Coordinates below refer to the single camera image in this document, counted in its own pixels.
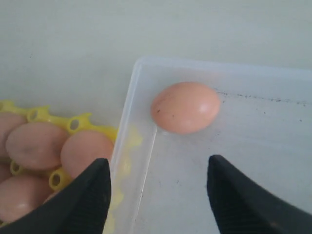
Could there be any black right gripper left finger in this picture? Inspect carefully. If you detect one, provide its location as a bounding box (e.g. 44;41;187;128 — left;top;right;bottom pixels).
0;158;112;234

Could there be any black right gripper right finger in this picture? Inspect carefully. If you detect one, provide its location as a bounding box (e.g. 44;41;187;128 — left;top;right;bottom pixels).
207;155;312;234

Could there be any yellow plastic egg tray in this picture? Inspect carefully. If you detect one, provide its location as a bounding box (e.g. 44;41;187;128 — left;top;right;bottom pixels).
0;99;143;234

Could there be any brown egg placed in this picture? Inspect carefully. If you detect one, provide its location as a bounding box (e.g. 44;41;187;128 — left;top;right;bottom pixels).
0;112;27;163
5;122;69;170

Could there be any clear plastic container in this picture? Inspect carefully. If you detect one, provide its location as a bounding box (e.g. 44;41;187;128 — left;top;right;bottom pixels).
104;57;312;234

